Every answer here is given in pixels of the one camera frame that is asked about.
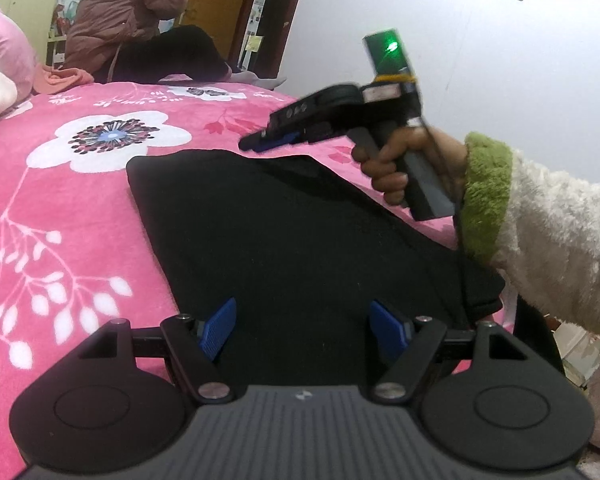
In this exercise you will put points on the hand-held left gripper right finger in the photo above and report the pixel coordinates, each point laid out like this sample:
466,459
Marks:
387,330

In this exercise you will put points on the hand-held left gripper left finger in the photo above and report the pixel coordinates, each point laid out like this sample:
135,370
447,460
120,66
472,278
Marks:
220,327

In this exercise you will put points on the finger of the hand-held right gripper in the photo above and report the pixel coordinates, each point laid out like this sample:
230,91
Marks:
322,131
275,140

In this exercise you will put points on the black t-shirt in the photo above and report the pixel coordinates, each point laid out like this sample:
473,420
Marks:
290,250

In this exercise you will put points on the person's right forearm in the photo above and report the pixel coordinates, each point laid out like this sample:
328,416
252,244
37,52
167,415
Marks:
555,230

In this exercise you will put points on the person's right hand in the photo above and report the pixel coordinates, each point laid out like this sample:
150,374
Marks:
387,180

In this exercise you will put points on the yellow paper note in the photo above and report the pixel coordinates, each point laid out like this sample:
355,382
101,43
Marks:
252,43

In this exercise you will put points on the pink floral blanket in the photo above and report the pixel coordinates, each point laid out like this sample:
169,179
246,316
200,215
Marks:
55,210

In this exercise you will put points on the coral cloth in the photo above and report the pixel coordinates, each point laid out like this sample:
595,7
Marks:
62,80

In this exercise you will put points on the pink quilt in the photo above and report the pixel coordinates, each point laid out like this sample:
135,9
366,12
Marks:
5,45

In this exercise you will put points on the dark door frame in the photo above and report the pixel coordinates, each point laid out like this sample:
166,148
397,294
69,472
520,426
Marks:
290,15

